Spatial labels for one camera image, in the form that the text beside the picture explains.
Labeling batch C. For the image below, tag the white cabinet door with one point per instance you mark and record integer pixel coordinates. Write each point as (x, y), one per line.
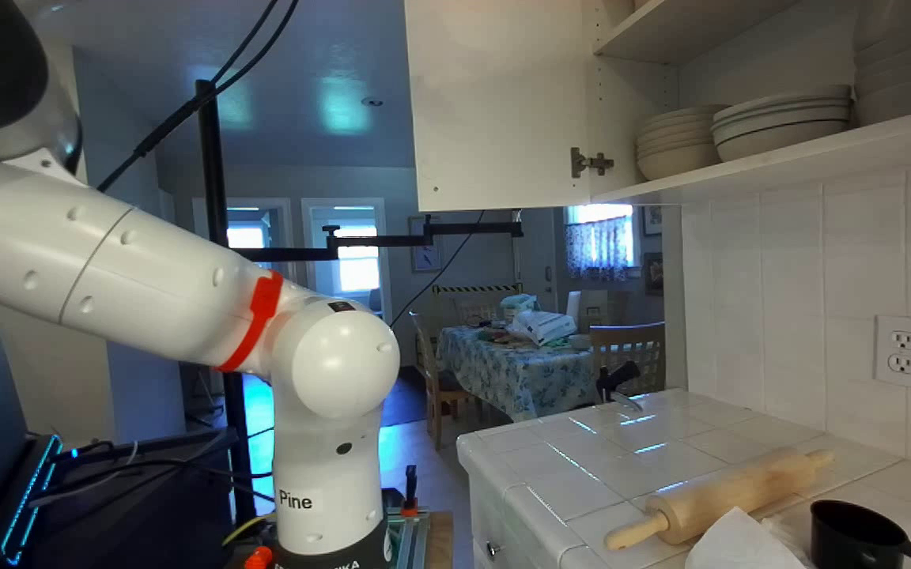
(498, 102)

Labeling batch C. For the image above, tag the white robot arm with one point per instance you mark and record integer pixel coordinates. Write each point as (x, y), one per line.
(85, 261)

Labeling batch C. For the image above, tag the metal door hinge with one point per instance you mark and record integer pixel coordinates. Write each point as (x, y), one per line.
(584, 163)

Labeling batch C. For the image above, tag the table with floral cloth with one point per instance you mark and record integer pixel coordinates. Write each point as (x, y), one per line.
(518, 380)

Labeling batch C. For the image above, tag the floral window curtain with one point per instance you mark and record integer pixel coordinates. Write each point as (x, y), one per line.
(600, 239)

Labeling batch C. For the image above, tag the wooden chair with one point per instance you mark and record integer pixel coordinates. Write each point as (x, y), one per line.
(626, 357)

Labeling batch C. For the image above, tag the stack of beige plates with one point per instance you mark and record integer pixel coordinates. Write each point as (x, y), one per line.
(679, 140)

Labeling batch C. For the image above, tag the wooden rolling pin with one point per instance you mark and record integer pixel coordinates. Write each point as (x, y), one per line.
(685, 513)

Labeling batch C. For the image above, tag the stack of white plates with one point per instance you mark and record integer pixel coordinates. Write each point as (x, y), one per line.
(776, 120)

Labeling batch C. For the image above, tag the black measuring cup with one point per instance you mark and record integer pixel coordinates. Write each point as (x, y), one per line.
(845, 535)

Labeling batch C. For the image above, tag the black camera stand pole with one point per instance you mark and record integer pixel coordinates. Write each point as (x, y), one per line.
(244, 291)

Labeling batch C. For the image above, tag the white wall outlet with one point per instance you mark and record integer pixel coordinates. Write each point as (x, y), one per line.
(892, 353)

